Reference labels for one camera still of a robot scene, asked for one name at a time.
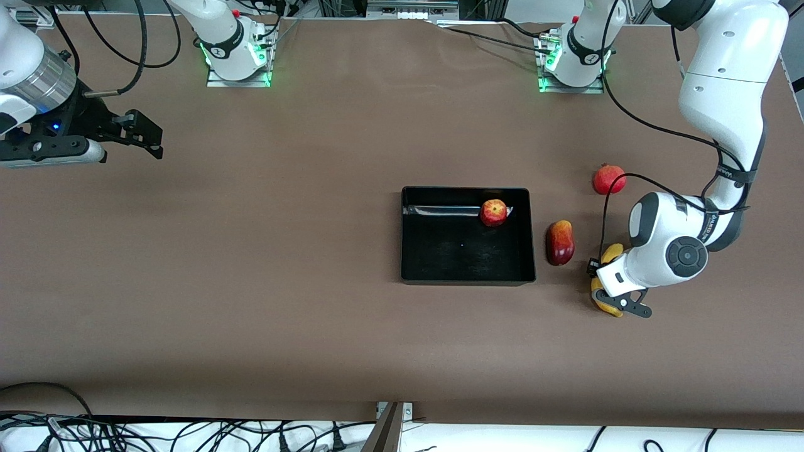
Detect yellow banana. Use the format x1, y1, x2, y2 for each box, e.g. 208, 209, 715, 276
590, 243, 625, 318

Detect red yellow apple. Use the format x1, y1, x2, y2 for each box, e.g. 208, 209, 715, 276
480, 199, 509, 228

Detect black plastic box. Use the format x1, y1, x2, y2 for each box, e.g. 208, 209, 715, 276
400, 185, 537, 287

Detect red yellow mango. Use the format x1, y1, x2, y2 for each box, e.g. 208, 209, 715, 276
545, 220, 576, 267

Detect red pomegranate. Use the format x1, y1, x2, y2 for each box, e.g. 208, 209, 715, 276
592, 163, 627, 196

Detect brown table cover sheet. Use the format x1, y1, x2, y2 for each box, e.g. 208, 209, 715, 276
0, 13, 804, 422

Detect aluminium profile bar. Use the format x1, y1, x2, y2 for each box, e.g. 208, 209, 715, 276
361, 402, 406, 452

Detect silver equipment rack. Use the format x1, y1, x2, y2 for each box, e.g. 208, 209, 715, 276
366, 0, 462, 20

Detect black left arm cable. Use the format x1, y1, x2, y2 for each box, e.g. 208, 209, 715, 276
600, 0, 754, 261

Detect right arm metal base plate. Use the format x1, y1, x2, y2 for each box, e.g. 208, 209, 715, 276
206, 24, 273, 88

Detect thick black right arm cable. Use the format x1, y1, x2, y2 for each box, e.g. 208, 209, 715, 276
84, 0, 149, 99

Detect thin black looped cable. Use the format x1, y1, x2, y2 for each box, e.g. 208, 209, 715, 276
82, 0, 183, 70

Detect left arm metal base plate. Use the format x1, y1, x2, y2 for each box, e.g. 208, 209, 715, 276
537, 30, 606, 95

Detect black cable on table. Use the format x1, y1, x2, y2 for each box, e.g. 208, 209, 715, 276
433, 19, 555, 58

